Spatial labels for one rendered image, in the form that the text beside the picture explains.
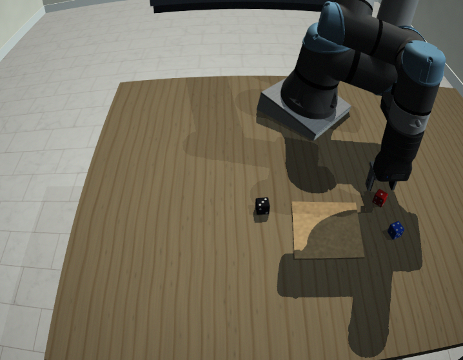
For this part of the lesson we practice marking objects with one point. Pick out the red die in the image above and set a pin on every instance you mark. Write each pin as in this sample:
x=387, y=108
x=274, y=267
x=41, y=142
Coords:
x=380, y=198

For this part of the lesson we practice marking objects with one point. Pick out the tan flat mat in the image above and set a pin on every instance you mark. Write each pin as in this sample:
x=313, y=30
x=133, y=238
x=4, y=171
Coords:
x=325, y=230

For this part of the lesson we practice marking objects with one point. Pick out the black die with white pips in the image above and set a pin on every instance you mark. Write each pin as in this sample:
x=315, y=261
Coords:
x=262, y=205

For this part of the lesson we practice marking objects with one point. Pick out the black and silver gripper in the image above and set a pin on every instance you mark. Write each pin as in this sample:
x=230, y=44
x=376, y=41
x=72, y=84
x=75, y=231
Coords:
x=400, y=143

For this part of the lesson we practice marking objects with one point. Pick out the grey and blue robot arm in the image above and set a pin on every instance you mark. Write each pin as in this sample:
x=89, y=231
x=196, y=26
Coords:
x=379, y=52

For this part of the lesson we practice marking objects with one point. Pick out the blue die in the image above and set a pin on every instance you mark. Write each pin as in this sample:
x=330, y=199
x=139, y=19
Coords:
x=395, y=230

